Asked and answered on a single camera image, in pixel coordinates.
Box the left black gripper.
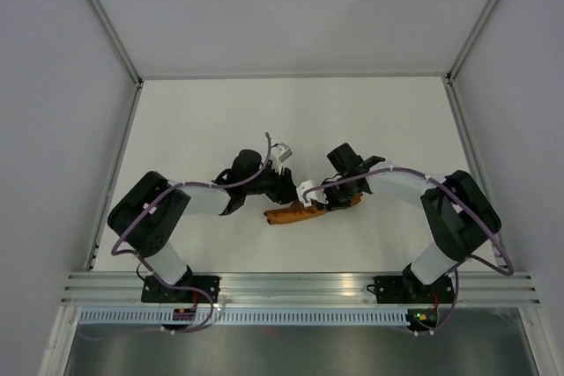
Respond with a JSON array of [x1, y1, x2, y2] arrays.
[[244, 159, 300, 205]]

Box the orange-brown cloth napkin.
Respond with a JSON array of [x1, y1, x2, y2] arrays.
[[263, 194, 362, 225]]

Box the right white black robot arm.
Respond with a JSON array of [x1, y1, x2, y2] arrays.
[[323, 143, 501, 304]]

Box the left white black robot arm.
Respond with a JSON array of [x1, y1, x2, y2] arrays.
[[108, 144, 297, 302]]

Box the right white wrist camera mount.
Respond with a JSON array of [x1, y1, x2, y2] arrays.
[[296, 180, 328, 208]]

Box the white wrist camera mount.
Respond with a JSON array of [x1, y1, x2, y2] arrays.
[[296, 180, 328, 208], [269, 143, 293, 174]]

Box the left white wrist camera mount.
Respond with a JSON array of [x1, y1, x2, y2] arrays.
[[269, 143, 293, 174]]

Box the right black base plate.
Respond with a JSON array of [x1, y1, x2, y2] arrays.
[[366, 275, 456, 305]]

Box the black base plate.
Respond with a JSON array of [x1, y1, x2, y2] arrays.
[[141, 275, 220, 304], [366, 275, 456, 305]]

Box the aluminium mounting rail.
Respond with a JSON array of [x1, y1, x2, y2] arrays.
[[59, 272, 540, 308]]

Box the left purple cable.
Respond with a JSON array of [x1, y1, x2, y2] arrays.
[[78, 131, 277, 342]]

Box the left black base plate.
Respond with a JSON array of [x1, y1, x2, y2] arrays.
[[141, 275, 220, 304]]

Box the white slotted cable duct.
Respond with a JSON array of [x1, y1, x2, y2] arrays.
[[79, 307, 410, 327]]

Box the right aluminium frame post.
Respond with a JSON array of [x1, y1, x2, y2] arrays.
[[442, 0, 501, 85]]

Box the aluminium frame post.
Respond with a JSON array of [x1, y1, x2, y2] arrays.
[[85, 0, 143, 88], [442, 0, 501, 85]]

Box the left aluminium frame post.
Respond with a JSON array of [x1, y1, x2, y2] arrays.
[[85, 0, 143, 88]]

